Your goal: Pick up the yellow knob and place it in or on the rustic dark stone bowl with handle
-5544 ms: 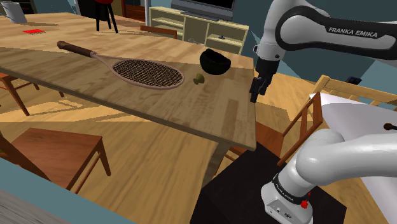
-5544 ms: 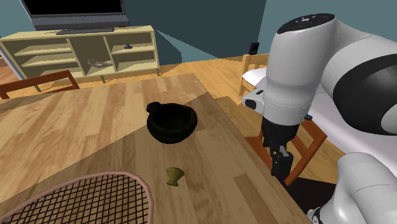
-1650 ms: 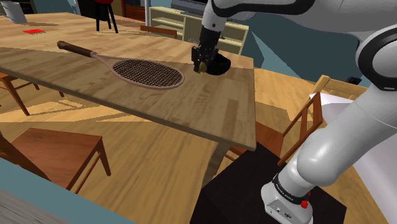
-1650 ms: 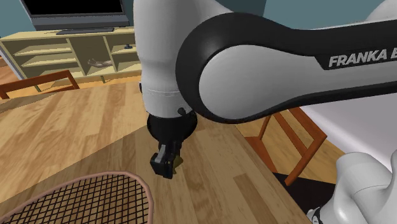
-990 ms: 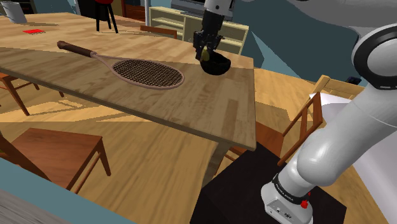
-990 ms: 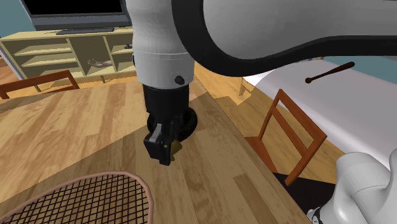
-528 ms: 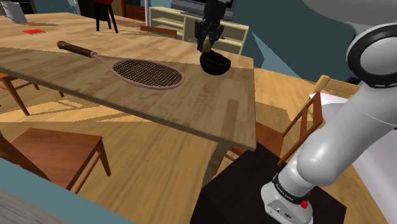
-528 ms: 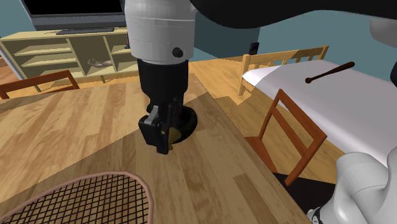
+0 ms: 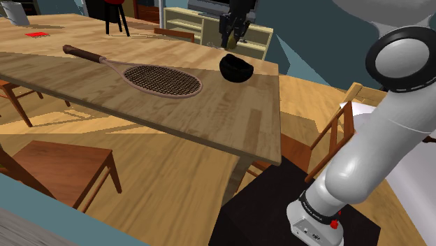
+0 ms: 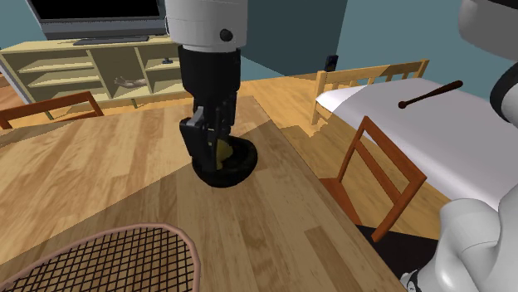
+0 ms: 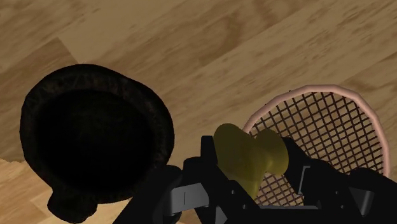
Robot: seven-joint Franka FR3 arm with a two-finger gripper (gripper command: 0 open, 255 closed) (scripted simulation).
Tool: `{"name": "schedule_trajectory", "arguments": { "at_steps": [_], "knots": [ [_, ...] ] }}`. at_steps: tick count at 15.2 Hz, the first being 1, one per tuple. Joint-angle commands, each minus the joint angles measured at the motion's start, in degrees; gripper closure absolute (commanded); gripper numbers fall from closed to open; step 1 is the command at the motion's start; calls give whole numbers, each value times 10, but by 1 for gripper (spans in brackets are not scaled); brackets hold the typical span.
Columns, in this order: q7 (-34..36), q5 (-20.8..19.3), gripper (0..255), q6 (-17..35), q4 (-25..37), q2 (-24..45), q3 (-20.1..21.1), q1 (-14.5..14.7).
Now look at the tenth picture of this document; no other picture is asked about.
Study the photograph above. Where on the black flat screen television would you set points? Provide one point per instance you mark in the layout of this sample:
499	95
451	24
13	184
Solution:
97	18

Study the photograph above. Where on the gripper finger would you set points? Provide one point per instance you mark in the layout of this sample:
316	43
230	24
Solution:
225	131
197	139

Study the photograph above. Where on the pale wooden shelf cabinet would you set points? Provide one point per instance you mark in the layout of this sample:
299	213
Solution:
117	66

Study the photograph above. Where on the red-brown wooden chair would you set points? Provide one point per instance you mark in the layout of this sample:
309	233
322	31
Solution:
48	106
398	194

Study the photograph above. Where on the yellow round object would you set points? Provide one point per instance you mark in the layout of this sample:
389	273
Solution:
225	152

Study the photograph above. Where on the small dark box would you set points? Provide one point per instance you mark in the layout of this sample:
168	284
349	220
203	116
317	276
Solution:
332	63

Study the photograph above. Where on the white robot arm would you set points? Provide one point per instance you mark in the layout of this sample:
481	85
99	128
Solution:
204	24

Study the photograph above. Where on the black bowl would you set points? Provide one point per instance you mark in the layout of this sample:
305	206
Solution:
242	161

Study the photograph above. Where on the dark brown baseball bat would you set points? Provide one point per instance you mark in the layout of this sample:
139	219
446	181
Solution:
429	94

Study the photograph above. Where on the wooden bed with white sheet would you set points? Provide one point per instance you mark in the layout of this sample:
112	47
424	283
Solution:
437	133

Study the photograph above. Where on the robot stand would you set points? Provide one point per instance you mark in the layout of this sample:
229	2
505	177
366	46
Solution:
404	252

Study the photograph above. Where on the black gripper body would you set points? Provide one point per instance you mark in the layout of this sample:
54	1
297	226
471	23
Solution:
210	72

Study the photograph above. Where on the pink framed racket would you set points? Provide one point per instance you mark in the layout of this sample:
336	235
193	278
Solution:
121	258

